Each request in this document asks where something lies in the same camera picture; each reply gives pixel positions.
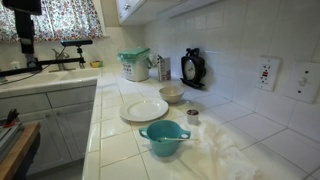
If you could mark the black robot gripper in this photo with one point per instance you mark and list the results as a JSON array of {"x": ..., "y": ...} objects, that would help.
[{"x": 24, "y": 25}]

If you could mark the cream ceramic bowl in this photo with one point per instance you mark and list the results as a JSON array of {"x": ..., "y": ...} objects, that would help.
[{"x": 171, "y": 94}]

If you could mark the small yellow bowl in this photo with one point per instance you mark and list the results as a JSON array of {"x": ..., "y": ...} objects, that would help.
[{"x": 95, "y": 64}]

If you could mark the dark soap bottle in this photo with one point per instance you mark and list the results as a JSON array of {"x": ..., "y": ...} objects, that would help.
[{"x": 32, "y": 62}]

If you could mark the metal sink faucet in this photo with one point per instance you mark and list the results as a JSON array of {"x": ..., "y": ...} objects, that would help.
[{"x": 61, "y": 61}]

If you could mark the white sink basin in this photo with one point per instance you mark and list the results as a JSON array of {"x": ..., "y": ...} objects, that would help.
[{"x": 40, "y": 81}]

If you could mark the floral window curtain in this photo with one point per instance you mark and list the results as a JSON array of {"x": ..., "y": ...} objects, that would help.
[{"x": 66, "y": 20}]

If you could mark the red and black clamp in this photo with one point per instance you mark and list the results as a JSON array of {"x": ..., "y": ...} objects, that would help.
[{"x": 11, "y": 116}]

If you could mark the white base cabinet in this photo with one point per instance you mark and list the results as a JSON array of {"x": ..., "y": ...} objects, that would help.
[{"x": 66, "y": 126}]

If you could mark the wooden work table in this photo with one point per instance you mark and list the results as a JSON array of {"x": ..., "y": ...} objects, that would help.
[{"x": 20, "y": 150}]

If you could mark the white bin with green liner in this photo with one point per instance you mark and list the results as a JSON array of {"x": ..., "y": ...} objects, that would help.
[{"x": 135, "y": 68}]

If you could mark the white dinner plate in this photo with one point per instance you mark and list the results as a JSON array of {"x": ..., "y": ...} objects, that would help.
[{"x": 144, "y": 109}]

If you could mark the white printed carton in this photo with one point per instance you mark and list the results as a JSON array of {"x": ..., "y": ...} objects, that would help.
[{"x": 164, "y": 69}]

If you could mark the black mantel clock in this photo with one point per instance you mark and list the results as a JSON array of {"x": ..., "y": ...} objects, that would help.
[{"x": 192, "y": 69}]

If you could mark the pale long spoon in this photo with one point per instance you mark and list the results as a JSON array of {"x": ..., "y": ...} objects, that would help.
[{"x": 178, "y": 139}]

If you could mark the white coffee pod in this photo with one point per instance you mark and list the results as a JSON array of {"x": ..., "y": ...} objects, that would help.
[{"x": 192, "y": 117}]

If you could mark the white crumpled cloth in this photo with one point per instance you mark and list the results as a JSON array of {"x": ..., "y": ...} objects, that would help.
[{"x": 216, "y": 153}]

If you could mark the white power outlet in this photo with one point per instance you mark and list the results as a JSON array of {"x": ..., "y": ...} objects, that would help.
[{"x": 267, "y": 74}]

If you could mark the black horizontal mounting rail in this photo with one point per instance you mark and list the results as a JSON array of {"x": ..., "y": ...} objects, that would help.
[{"x": 56, "y": 62}]

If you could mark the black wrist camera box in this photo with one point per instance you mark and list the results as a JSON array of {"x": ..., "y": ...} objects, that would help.
[{"x": 20, "y": 6}]

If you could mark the black camera stand pole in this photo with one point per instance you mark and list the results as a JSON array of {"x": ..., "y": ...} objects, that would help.
[{"x": 80, "y": 56}]

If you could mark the grey metal frame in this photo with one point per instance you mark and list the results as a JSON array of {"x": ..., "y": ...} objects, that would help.
[{"x": 7, "y": 138}]

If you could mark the white wall cabinet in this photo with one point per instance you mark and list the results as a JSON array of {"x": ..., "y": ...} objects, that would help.
[{"x": 140, "y": 11}]

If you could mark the white light switch plate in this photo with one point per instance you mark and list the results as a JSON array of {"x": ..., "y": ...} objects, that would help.
[{"x": 303, "y": 82}]

